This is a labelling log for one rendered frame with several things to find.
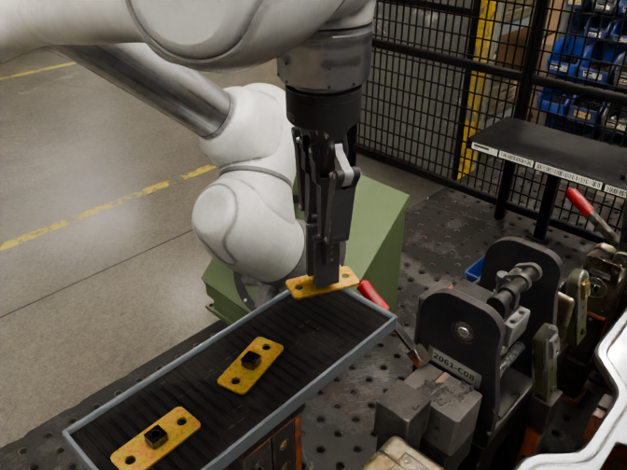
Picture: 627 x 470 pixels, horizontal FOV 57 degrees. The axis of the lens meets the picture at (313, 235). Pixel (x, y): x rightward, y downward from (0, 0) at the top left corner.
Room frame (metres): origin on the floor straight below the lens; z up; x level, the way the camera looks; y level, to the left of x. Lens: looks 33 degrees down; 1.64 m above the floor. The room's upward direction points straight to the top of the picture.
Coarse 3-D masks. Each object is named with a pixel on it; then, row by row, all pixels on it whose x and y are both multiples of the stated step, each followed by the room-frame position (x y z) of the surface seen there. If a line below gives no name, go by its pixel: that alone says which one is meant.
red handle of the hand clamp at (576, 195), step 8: (568, 192) 0.91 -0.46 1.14; (576, 192) 0.90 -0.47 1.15; (576, 200) 0.89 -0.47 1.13; (584, 200) 0.89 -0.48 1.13; (584, 208) 0.88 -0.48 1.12; (592, 208) 0.88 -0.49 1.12; (592, 216) 0.87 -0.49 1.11; (592, 224) 0.87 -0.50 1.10; (600, 224) 0.86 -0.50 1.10; (600, 232) 0.86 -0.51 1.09; (608, 232) 0.85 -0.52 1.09; (608, 240) 0.85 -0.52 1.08; (616, 240) 0.84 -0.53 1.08; (616, 248) 0.84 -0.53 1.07
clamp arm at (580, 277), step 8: (576, 272) 0.72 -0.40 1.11; (584, 272) 0.71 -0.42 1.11; (568, 280) 0.71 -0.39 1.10; (576, 280) 0.71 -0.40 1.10; (584, 280) 0.71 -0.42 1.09; (568, 288) 0.71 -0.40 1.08; (576, 288) 0.70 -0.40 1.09; (584, 288) 0.70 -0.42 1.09; (568, 296) 0.71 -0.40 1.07; (576, 296) 0.70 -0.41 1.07; (584, 296) 0.70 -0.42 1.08; (576, 304) 0.70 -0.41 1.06; (584, 304) 0.71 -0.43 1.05; (576, 312) 0.69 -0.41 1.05; (584, 312) 0.71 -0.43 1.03; (576, 320) 0.69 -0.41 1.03; (584, 320) 0.71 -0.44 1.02; (568, 328) 0.70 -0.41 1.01; (576, 328) 0.69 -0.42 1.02; (584, 328) 0.71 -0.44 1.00; (568, 336) 0.69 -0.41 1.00; (576, 336) 0.69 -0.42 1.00; (584, 336) 0.70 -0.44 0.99; (576, 344) 0.68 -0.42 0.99
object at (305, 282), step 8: (344, 272) 0.57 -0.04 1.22; (352, 272) 0.57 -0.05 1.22; (288, 280) 0.55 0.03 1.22; (296, 280) 0.55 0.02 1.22; (304, 280) 0.55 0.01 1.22; (312, 280) 0.55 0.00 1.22; (344, 280) 0.55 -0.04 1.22; (352, 280) 0.55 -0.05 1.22; (288, 288) 0.54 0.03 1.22; (304, 288) 0.54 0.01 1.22; (312, 288) 0.54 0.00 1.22; (320, 288) 0.54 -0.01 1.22; (328, 288) 0.54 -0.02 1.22; (336, 288) 0.54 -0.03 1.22; (296, 296) 0.52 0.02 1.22; (304, 296) 0.52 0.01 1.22; (312, 296) 0.53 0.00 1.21
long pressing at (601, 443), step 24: (624, 312) 0.74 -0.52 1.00; (624, 336) 0.69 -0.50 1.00; (600, 360) 0.63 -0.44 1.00; (624, 360) 0.64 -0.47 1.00; (624, 384) 0.58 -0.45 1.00; (624, 408) 0.54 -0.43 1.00; (600, 432) 0.50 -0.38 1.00; (624, 432) 0.50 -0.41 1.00; (528, 456) 0.46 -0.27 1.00; (552, 456) 0.46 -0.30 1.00; (576, 456) 0.46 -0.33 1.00; (600, 456) 0.47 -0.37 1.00
